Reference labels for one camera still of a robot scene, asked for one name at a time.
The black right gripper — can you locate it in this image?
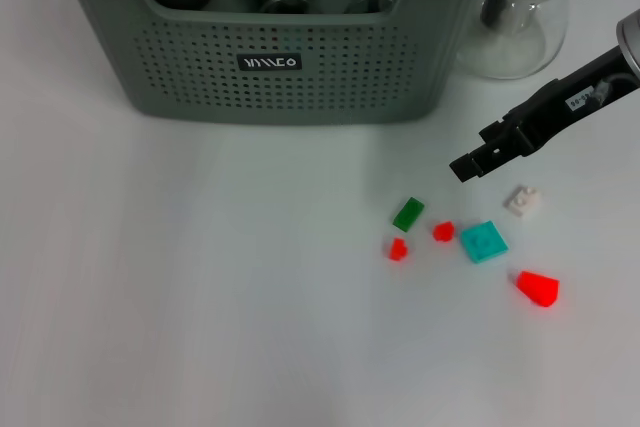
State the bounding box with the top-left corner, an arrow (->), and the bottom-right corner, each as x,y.
448,45 -> 639,183

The white two-stud toy block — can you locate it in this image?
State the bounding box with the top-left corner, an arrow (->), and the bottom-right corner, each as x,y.
503,184 -> 544,218

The small orange-red toy block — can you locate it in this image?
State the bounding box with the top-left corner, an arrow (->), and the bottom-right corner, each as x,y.
432,220 -> 457,243
388,236 -> 411,262

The glass teacup black holder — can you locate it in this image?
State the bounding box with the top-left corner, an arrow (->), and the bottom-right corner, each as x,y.
259,0 -> 312,16
344,0 -> 397,16

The green rectangular toy block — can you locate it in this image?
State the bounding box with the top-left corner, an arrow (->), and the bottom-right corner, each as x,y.
393,196 -> 427,233

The orange-red wedge toy block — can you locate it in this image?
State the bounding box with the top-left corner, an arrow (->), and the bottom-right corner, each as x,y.
508,269 -> 561,308

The grey-green perforated storage basket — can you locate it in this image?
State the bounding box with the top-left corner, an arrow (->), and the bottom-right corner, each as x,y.
47,0 -> 506,126

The teal square toy plate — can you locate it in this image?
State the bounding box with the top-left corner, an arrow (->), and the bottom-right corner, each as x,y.
459,220 -> 510,265

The glass carafe black lid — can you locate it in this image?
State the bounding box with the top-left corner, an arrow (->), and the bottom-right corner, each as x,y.
454,0 -> 571,81

